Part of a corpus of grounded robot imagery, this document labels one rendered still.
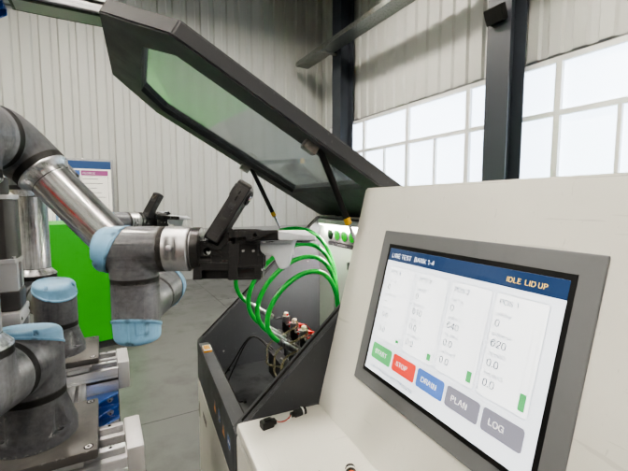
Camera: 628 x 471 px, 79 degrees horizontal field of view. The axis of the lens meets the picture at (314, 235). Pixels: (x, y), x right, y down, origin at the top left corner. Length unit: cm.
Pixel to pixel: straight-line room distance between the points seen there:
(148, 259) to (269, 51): 831
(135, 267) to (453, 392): 55
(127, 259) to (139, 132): 713
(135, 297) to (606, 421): 65
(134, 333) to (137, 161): 706
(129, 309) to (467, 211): 60
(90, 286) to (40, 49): 466
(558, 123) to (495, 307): 454
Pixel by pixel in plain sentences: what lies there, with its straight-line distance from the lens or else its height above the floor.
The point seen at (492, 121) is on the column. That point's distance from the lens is 512.
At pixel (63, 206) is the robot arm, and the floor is 151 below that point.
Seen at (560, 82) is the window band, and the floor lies 282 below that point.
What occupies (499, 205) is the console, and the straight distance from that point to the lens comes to 70.
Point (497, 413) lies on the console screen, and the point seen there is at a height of 121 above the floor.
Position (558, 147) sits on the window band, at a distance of 511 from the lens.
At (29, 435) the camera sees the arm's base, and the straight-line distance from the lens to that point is 96.
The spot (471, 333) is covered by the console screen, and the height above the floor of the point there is 130.
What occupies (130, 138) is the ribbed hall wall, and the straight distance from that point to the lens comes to 776.
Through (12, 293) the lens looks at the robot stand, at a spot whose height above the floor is 129.
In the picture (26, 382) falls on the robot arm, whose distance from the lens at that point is 87.
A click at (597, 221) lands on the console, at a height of 149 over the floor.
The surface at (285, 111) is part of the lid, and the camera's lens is 93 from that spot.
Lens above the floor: 151
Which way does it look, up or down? 5 degrees down
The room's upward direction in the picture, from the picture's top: straight up
